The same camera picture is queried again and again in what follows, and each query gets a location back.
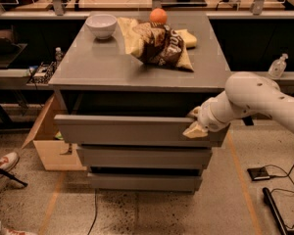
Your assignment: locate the grey shelf bench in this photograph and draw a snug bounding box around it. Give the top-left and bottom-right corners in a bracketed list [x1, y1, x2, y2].
[0, 69, 53, 90]

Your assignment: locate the black stand leg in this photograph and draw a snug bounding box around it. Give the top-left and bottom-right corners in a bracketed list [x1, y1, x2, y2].
[262, 187, 294, 235]

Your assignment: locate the small clear bottle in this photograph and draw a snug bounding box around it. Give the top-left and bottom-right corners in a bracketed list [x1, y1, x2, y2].
[55, 47, 64, 63]

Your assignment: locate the black rod tool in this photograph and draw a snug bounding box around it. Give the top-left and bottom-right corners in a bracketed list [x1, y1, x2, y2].
[0, 168, 28, 187]

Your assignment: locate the cardboard box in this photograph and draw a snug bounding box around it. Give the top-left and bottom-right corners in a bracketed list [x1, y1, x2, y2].
[22, 95, 86, 170]

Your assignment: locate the orange fruit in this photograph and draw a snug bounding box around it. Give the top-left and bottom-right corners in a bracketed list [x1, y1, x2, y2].
[149, 8, 168, 24]

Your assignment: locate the brown chip bag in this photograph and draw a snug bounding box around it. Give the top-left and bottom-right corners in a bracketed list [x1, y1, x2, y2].
[118, 17, 194, 71]

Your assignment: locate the clear sanitizer bottle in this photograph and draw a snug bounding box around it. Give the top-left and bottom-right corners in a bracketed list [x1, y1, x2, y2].
[269, 53, 288, 78]

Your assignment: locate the white sneaker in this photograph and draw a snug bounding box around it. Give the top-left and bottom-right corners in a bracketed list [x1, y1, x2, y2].
[0, 152, 20, 178]

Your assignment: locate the black cable under cabinet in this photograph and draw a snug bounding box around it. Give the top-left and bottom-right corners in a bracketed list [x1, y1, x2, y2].
[86, 188, 99, 235]

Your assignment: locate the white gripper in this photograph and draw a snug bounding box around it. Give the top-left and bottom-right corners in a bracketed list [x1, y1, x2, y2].
[183, 99, 230, 139]

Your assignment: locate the white bowl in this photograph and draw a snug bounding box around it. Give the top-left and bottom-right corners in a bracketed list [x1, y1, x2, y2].
[85, 14, 117, 39]

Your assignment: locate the green snack bag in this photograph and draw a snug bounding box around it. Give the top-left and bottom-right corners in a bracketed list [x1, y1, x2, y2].
[55, 131, 64, 140]

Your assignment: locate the yellow sponge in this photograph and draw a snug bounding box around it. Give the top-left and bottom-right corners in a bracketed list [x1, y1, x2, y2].
[176, 29, 197, 49]

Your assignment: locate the grey top drawer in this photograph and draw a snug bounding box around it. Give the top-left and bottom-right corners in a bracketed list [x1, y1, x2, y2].
[54, 115, 227, 147]

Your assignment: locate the grey drawer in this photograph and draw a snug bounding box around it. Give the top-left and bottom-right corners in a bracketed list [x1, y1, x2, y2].
[87, 173, 202, 192]
[54, 115, 227, 147]
[76, 146, 212, 169]

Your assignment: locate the black cable on floor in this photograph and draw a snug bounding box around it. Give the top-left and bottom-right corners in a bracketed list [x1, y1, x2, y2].
[264, 138, 294, 230]

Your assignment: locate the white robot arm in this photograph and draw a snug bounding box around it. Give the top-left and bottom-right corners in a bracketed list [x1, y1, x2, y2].
[183, 71, 294, 138]

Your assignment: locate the grey bottom drawer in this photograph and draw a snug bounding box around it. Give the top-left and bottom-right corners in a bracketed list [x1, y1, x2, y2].
[87, 173, 202, 192]

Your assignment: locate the black device on floor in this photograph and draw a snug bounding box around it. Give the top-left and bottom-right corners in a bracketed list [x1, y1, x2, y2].
[247, 166, 270, 181]

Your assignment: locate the grey drawer cabinet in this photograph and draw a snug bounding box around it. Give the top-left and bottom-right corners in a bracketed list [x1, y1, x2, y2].
[48, 11, 238, 194]

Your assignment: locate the grey middle drawer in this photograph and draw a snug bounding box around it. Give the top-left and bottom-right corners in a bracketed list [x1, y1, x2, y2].
[76, 146, 212, 169]

